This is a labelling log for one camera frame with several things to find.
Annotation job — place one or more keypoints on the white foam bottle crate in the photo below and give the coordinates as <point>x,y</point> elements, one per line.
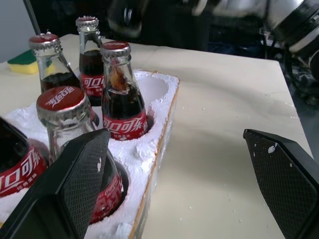
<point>159,124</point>

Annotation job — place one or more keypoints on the glass cola bottle red cap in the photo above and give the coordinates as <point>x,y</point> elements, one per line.
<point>89,62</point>
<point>122,99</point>
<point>49,62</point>
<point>62,117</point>

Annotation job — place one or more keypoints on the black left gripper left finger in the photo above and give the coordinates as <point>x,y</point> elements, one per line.
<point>62,189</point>

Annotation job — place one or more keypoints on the glass cola bottle red label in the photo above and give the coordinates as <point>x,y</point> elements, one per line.
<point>15,161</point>

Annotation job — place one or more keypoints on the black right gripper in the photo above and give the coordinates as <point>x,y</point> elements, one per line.
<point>127,17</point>

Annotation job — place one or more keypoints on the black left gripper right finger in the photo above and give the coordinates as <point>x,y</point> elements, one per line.
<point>284,184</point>

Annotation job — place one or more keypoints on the yellow green sponge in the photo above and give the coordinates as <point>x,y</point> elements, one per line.
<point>22,63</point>

